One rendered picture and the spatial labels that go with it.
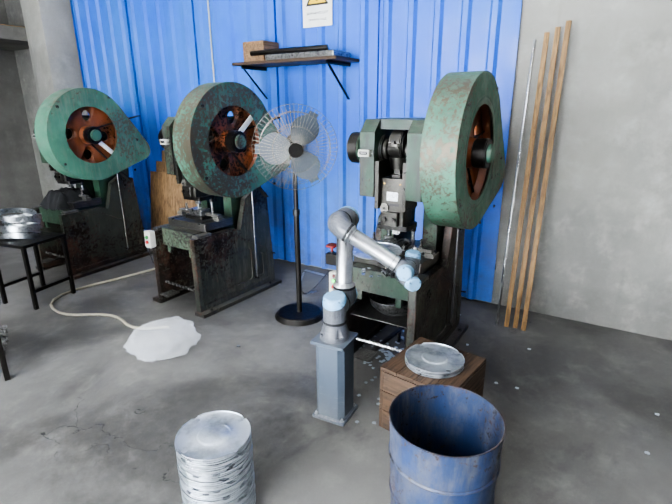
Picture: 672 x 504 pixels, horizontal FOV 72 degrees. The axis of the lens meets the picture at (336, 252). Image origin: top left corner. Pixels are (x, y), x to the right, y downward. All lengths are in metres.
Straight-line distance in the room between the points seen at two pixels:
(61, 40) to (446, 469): 6.45
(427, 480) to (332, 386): 0.85
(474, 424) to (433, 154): 1.20
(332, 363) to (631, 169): 2.41
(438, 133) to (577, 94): 1.61
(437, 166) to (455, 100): 0.31
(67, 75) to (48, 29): 0.52
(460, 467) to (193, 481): 0.98
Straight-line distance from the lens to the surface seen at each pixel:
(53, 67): 6.96
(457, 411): 2.09
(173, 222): 4.04
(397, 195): 2.75
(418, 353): 2.45
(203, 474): 1.97
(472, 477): 1.79
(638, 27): 3.73
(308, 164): 3.28
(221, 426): 2.06
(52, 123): 4.72
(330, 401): 2.52
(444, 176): 2.29
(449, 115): 2.31
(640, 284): 3.90
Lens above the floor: 1.58
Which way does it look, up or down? 18 degrees down
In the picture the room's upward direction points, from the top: straight up
